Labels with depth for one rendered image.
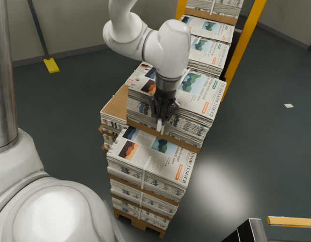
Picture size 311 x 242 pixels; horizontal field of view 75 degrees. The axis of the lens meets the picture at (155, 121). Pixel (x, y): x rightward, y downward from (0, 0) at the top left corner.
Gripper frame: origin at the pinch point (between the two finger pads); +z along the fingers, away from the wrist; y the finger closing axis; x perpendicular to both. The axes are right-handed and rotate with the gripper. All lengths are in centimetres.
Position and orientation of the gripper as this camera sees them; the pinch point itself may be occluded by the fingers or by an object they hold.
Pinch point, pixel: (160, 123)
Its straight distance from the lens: 87.2
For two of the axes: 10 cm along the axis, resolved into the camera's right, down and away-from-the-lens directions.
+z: -1.0, 6.9, 7.1
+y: -9.3, -3.2, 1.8
